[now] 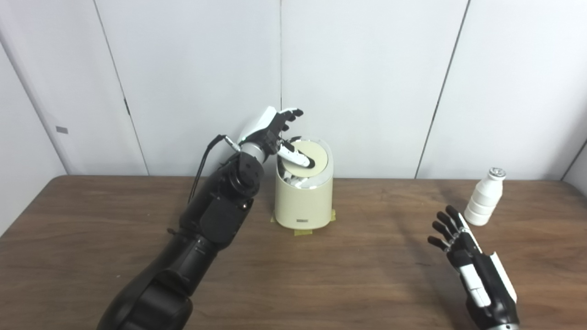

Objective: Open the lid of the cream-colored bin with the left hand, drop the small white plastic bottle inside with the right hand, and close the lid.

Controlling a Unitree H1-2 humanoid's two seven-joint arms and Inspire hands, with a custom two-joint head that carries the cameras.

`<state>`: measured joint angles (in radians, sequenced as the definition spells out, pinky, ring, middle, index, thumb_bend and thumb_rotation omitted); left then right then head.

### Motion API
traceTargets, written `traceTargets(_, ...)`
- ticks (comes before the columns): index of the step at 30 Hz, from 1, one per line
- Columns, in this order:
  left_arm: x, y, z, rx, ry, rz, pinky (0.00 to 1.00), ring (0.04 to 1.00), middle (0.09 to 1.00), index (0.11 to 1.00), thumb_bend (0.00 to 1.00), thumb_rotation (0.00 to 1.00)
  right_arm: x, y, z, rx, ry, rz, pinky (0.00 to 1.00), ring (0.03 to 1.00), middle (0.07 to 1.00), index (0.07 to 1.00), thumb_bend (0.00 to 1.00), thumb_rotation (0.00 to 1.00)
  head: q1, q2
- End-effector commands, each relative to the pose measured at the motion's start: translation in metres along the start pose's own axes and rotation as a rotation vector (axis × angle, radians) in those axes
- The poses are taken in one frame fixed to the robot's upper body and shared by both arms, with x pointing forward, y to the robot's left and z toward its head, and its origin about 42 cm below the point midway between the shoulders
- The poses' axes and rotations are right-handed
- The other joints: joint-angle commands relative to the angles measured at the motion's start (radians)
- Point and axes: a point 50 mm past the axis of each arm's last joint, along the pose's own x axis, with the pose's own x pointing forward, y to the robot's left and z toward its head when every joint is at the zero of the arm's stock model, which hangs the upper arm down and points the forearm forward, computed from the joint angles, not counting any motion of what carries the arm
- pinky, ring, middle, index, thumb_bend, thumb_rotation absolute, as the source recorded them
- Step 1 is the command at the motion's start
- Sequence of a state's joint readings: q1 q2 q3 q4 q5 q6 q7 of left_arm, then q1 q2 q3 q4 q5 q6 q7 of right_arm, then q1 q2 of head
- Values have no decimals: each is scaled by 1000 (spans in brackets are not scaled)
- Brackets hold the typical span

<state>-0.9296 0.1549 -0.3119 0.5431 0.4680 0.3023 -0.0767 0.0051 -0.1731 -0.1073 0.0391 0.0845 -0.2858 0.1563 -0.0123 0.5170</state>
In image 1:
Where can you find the black wall panel hinge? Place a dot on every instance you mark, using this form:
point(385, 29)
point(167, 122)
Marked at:
point(127, 107)

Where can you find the cream-colored round bin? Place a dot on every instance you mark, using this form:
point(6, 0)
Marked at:
point(302, 204)

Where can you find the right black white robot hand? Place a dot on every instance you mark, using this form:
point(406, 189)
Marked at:
point(486, 279)

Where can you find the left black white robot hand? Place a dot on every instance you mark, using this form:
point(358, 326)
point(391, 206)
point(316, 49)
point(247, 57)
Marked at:
point(263, 123)

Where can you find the small grey wall label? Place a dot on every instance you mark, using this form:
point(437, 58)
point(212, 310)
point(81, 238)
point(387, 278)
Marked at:
point(62, 129)

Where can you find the small white plastic bottle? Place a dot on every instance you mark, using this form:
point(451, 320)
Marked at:
point(484, 201)

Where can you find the round cream bin lid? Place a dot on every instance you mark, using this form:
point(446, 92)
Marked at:
point(316, 153)

